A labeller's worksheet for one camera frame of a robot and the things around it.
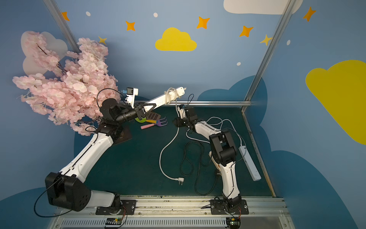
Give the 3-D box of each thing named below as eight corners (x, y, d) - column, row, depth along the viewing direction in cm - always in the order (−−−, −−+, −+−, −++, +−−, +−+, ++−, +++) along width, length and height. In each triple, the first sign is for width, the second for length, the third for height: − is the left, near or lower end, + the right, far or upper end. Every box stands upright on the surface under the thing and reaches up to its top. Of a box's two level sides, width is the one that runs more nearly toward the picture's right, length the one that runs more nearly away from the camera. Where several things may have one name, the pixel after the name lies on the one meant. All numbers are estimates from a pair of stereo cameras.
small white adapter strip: (254, 181, 86) (256, 179, 84) (238, 147, 100) (239, 146, 98) (260, 179, 86) (263, 178, 84) (243, 147, 101) (245, 145, 98)
